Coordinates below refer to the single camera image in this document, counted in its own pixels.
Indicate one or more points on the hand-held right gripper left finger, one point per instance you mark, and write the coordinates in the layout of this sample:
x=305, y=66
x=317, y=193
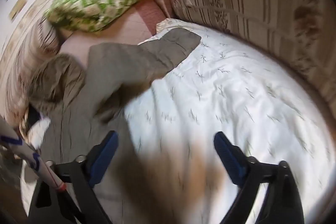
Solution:
x=105, y=155

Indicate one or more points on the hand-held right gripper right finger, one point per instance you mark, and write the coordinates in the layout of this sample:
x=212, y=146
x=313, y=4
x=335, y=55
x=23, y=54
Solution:
x=228, y=158

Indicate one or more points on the grey quilted blanket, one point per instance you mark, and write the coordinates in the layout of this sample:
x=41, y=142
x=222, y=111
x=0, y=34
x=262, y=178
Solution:
x=118, y=74

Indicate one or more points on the white leaf-print blanket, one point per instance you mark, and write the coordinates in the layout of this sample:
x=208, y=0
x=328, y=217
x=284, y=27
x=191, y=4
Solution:
x=223, y=95

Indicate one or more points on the pink bed sheet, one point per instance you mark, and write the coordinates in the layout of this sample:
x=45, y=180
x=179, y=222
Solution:
x=126, y=27

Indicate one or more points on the beige striped bolster cushion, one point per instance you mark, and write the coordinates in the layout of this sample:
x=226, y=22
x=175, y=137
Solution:
x=43, y=37

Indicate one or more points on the beige wall picture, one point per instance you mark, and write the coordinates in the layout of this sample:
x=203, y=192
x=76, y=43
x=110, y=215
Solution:
x=18, y=7

